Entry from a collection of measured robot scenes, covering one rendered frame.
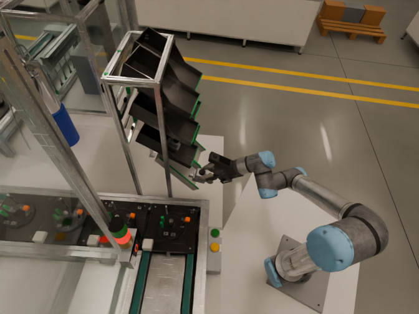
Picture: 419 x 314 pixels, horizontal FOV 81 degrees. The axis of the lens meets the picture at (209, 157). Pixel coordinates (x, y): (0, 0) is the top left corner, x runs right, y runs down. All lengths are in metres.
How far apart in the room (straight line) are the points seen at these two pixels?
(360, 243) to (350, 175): 2.39
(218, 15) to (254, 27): 0.63
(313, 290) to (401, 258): 1.60
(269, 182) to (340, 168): 2.16
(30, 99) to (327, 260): 0.74
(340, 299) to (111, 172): 1.40
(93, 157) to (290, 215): 1.27
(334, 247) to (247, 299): 0.68
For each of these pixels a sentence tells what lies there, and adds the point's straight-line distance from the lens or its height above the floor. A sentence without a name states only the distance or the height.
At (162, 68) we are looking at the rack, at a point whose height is 1.66.
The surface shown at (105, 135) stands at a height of 0.86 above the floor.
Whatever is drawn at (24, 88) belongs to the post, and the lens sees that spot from 0.46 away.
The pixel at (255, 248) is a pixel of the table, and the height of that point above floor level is 0.86.
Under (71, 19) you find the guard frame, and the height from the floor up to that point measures 1.54.
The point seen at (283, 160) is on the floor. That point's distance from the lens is 2.91.
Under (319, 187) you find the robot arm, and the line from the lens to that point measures 0.99.
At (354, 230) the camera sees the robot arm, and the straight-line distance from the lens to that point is 0.78.
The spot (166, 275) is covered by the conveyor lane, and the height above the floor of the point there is 0.92.
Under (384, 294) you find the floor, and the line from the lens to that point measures 2.66.
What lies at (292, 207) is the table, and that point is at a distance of 1.55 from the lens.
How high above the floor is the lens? 2.14
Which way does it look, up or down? 51 degrees down
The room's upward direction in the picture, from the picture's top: 6 degrees clockwise
